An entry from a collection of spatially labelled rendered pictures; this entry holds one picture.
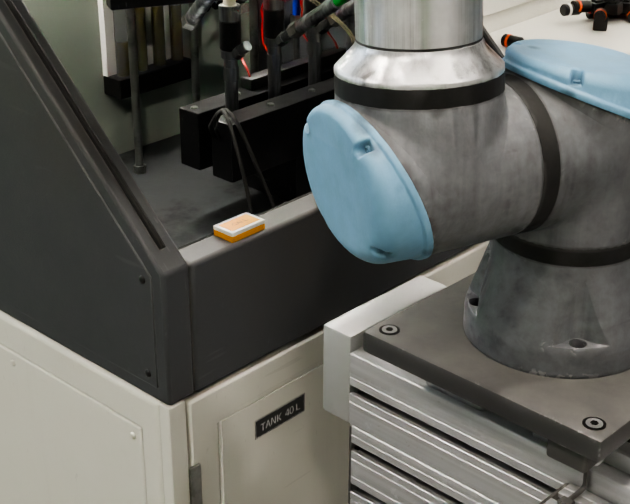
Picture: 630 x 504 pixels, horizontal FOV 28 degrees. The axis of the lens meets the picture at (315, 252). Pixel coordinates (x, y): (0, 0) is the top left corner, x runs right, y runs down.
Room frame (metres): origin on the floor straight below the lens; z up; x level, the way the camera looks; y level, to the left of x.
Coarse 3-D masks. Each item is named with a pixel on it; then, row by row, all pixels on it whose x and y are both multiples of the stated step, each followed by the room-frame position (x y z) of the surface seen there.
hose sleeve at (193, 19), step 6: (198, 0) 1.42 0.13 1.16; (204, 0) 1.41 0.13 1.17; (210, 0) 1.40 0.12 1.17; (192, 6) 1.44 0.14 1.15; (198, 6) 1.42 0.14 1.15; (204, 6) 1.42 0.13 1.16; (192, 12) 1.44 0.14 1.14; (198, 12) 1.43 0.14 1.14; (204, 12) 1.43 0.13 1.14; (186, 18) 1.46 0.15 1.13; (192, 18) 1.45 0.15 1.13; (198, 18) 1.45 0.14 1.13; (192, 24) 1.46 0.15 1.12
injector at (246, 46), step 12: (228, 12) 1.56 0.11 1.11; (228, 24) 1.56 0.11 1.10; (240, 24) 1.57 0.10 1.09; (228, 36) 1.56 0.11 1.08; (240, 36) 1.57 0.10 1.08; (228, 48) 1.56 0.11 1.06; (240, 48) 1.55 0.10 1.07; (228, 60) 1.56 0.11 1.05; (228, 72) 1.56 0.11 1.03; (228, 84) 1.56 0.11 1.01; (228, 96) 1.56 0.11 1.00; (228, 108) 1.56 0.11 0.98
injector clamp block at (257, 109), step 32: (224, 96) 1.61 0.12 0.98; (256, 96) 1.62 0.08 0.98; (288, 96) 1.61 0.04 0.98; (320, 96) 1.62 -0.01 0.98; (192, 128) 1.55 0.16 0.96; (224, 128) 1.51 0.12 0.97; (256, 128) 1.53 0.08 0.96; (288, 128) 1.58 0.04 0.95; (192, 160) 1.55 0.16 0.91; (224, 160) 1.51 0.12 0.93; (256, 160) 1.53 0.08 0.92; (288, 160) 1.58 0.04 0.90; (288, 192) 1.60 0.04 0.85
